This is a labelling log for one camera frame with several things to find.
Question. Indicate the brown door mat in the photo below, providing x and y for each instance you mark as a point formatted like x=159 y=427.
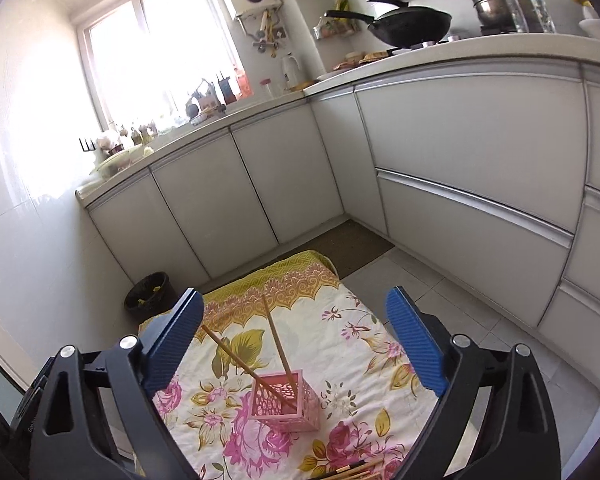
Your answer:
x=355 y=246

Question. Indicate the pale bowl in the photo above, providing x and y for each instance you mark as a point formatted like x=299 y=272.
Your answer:
x=122 y=160

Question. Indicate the red bottle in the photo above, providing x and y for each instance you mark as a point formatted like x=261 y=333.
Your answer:
x=242 y=82

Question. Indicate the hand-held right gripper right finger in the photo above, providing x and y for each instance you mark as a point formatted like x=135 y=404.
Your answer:
x=415 y=345

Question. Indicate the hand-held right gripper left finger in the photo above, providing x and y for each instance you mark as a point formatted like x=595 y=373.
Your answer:
x=177 y=340

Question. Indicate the black chopstick with gold band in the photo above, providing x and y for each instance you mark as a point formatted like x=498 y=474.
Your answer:
x=340 y=468

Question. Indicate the wooden chopstick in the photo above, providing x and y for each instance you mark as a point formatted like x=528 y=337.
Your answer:
x=274 y=332
x=362 y=472
x=230 y=350

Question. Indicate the wall condiment rack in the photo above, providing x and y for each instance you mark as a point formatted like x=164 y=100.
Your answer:
x=332 y=27

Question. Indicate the gas stove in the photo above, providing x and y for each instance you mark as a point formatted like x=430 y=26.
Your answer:
x=430 y=44

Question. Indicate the black wok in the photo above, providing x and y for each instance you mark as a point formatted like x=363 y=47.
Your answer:
x=410 y=25

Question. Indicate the floral printed blanket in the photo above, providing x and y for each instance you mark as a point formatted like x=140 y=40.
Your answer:
x=325 y=355

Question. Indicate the kitchen window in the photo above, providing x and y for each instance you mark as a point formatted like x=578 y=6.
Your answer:
x=155 y=50

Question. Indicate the pink perforated utensil holder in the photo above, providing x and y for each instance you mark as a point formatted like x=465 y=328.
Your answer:
x=280 y=411

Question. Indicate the white electric kettle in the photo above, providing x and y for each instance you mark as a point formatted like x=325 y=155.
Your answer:
x=291 y=72

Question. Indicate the cup with red lid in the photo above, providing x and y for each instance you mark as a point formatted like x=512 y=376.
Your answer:
x=266 y=91

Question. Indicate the white door base cabinet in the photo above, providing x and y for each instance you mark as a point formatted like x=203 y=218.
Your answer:
x=205 y=195

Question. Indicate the black trash bin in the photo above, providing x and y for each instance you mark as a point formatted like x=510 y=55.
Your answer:
x=149 y=294

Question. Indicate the white drawer base cabinet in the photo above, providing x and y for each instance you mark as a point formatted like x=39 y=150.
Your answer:
x=460 y=125

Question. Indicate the black knife block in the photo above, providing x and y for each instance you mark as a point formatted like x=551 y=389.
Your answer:
x=225 y=90

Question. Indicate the plates of food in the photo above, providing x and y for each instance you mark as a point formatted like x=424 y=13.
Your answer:
x=360 y=60

